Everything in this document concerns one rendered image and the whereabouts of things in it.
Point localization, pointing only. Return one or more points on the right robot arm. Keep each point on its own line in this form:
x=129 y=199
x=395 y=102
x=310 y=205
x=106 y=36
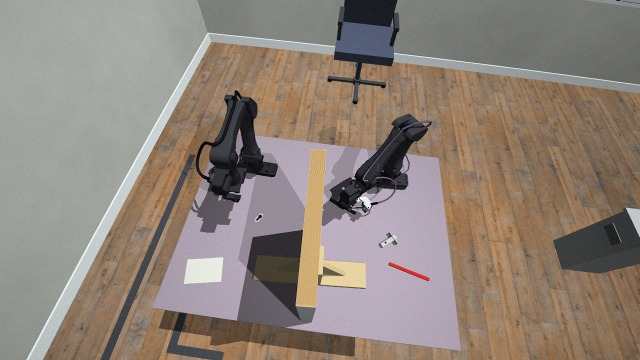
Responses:
x=224 y=155

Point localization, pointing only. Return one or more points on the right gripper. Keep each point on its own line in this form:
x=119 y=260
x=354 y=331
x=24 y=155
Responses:
x=235 y=187

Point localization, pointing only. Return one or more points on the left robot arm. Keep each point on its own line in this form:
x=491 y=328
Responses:
x=389 y=158

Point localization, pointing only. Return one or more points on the white paper sheet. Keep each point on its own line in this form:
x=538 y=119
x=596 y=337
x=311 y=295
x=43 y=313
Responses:
x=203 y=270

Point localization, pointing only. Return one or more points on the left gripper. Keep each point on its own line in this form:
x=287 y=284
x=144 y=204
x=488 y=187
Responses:
x=366 y=203

